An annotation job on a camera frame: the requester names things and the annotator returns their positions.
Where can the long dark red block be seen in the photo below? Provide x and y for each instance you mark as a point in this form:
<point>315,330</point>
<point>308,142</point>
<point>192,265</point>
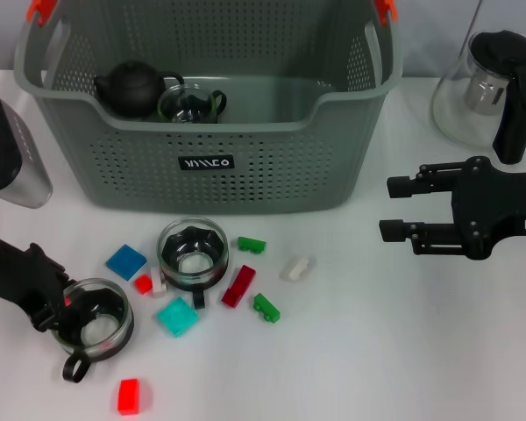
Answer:
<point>241,283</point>

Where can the green toy block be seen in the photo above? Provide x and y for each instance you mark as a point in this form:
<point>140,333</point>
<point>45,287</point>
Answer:
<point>266,308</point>
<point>256,247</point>

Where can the black clay teapot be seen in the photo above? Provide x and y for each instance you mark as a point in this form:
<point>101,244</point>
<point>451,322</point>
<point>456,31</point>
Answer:
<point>131,90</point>

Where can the bright red block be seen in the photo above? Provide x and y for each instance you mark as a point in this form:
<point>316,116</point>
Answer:
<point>128,397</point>

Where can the blue square block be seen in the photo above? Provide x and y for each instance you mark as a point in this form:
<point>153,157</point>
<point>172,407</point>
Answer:
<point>125,261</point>

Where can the small white block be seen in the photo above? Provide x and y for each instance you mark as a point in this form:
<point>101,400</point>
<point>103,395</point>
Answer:
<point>158,285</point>

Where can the grey perforated storage bin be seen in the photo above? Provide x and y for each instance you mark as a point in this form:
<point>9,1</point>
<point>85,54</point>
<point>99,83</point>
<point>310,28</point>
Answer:
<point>245,175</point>

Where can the white toy block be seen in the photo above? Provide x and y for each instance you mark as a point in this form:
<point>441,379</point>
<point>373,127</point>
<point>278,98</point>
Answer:
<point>294,268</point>

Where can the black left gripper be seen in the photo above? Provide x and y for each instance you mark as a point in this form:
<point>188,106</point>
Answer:
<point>30,280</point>

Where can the glass teacup with black base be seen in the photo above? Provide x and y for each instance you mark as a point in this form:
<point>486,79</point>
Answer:
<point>109,337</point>
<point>188,239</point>
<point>184,107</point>

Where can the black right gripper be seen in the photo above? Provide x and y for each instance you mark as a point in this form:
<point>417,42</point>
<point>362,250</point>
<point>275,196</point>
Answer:
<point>486,206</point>

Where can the teal square block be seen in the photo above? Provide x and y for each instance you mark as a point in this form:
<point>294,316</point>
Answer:
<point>177,318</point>

